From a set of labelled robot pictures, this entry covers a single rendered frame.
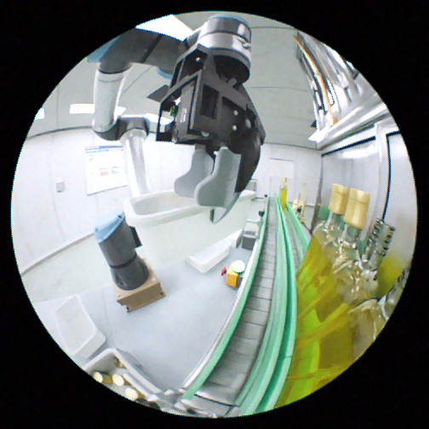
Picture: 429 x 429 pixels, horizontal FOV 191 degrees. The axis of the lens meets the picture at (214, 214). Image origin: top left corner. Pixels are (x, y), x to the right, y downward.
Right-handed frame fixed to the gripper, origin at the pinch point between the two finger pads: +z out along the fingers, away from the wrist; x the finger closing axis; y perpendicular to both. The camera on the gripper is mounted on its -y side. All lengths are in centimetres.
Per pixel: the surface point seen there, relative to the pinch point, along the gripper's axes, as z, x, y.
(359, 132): -26.1, 24.2, -26.6
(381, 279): 1.9, 31.8, -7.2
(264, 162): -40, -210, -537
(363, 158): -18.9, 25.9, -27.6
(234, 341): 21.0, 12.8, 5.3
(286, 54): -162, -12, -104
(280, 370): 11.9, 20.4, 7.9
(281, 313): 12.1, 15.4, -0.7
